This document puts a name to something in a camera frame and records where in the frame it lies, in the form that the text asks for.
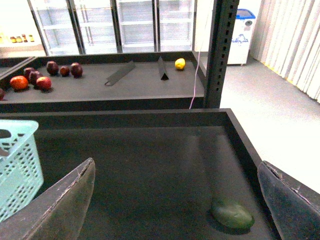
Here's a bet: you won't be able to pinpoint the teal plastic basket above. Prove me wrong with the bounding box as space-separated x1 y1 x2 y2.
0 119 44 222

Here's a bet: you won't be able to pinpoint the white blue chest freezer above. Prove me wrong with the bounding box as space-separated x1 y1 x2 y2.
227 8 256 65

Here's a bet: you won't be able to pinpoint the bright red apple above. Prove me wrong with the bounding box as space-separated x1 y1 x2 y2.
36 76 52 91

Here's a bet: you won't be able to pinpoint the large dark red apple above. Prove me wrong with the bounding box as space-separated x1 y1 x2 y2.
46 60 59 76

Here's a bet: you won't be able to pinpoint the white vertical blinds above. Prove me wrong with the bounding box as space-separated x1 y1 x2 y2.
250 0 320 102

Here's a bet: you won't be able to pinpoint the dark red apple right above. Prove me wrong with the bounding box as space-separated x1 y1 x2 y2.
70 62 83 78

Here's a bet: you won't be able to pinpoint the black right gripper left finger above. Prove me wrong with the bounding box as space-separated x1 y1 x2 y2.
0 158 96 240

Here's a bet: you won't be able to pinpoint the dark red apple behind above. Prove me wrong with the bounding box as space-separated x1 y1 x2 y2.
23 67 35 80

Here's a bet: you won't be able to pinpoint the black perforated shelf post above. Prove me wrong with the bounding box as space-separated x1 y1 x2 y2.
203 0 240 109

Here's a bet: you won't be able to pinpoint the amber jars on shelf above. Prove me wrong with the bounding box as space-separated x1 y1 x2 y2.
9 34 35 44

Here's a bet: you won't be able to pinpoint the flat black divider strip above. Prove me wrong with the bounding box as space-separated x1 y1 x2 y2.
104 60 136 87

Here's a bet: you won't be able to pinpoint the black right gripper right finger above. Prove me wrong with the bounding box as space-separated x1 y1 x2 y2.
257 161 320 240

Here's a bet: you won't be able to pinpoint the yellow lemon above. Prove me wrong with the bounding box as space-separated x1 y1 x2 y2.
174 58 186 71

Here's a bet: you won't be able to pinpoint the black display tray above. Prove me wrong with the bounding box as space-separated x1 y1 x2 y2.
0 51 205 114
0 109 280 240

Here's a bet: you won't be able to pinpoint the black front display tray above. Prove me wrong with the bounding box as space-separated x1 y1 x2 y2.
0 109 280 240

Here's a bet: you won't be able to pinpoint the small red apple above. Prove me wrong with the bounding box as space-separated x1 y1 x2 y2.
60 65 70 77

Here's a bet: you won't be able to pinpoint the black triangular divider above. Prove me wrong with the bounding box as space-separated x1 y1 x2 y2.
157 56 169 81

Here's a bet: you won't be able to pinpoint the orange red apple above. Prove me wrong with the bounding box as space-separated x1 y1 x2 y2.
9 75 29 91

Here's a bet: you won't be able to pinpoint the black rear display tray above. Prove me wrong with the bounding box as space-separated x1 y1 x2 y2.
0 51 205 114

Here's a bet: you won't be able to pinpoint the green avocado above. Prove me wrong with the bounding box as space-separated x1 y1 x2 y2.
210 198 255 230

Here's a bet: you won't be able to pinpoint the glass door refrigerator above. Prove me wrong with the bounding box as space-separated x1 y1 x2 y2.
28 0 196 56

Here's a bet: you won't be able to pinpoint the pink cable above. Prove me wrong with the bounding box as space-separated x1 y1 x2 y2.
189 50 201 110

